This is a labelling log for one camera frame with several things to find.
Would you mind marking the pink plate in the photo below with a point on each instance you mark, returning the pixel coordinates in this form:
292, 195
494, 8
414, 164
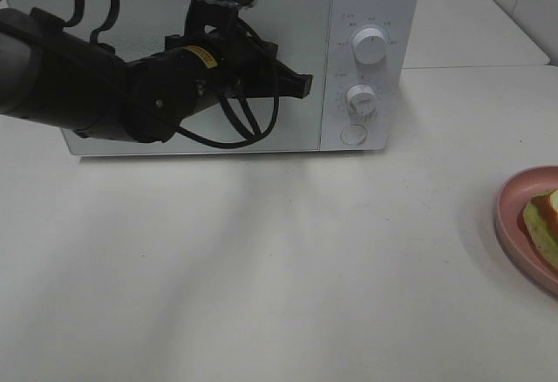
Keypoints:
510, 229

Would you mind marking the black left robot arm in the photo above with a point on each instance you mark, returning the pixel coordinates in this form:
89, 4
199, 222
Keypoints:
51, 77

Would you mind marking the white timer knob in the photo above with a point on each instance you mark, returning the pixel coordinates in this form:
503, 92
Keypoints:
361, 100

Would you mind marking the white microwave door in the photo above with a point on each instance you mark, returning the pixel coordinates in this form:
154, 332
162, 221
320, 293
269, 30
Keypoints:
298, 27

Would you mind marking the upper white power knob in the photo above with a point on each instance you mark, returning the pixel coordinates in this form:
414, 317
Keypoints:
369, 45

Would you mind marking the toast sandwich with lettuce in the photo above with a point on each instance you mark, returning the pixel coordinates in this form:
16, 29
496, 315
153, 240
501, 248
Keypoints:
539, 216

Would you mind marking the round door release button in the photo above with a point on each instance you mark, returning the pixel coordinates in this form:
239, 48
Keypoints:
353, 135

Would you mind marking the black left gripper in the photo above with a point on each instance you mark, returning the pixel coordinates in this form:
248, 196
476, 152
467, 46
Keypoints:
237, 65

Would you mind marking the white microwave oven body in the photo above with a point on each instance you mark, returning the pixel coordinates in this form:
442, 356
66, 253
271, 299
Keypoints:
342, 71

